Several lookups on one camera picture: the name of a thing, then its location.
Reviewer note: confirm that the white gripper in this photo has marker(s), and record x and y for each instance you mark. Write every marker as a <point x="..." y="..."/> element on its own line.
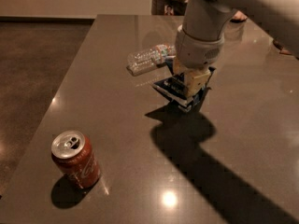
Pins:
<point x="196" y="54"/>

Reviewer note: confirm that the blue potato chip bag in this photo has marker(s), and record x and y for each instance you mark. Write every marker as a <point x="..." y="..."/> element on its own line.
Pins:
<point x="174" y="90"/>

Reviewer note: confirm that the clear plastic water bottle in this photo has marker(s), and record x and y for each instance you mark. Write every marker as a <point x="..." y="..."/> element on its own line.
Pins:
<point x="146" y="60"/>

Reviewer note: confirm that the person's hand on table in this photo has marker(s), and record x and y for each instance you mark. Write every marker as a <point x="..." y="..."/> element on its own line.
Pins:
<point x="238" y="17"/>

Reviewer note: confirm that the red soda can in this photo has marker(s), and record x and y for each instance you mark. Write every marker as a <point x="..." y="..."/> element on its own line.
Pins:
<point x="72" y="152"/>

